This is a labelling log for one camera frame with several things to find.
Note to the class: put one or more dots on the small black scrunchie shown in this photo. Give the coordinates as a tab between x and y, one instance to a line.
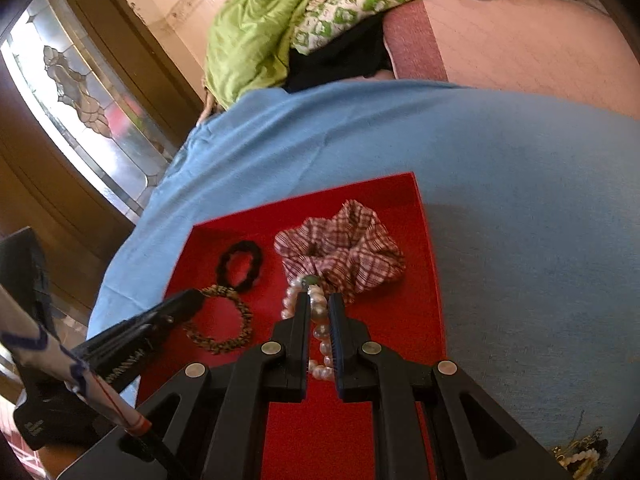
224	267

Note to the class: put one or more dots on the green quilt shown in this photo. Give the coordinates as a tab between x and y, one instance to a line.
250	35

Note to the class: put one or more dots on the stained glass window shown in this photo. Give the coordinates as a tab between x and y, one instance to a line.
85	95

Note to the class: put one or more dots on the green patterned white blanket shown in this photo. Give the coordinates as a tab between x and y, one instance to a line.
350	5

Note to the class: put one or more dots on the blue cloth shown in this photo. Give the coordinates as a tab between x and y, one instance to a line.
500	185

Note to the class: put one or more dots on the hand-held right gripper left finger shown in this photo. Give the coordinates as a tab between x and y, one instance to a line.
302	315

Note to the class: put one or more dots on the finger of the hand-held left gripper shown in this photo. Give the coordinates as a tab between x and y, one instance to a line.
182	302

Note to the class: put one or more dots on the leopard print scrunchie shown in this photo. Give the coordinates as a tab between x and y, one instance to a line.
245	320

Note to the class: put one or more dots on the pile of mixed jewelry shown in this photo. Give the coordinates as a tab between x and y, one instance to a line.
582	455

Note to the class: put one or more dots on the red plaid fabric scrunchie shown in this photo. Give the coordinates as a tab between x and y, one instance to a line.
345	245

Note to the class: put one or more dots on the pink bed sheet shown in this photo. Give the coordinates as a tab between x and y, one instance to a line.
525	50

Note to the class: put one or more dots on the red jewelry tray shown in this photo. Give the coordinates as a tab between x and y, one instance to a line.
410	310

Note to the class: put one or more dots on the black cloth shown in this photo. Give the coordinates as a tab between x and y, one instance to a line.
340	60

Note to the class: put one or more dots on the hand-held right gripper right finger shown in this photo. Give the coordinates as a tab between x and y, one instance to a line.
336	320

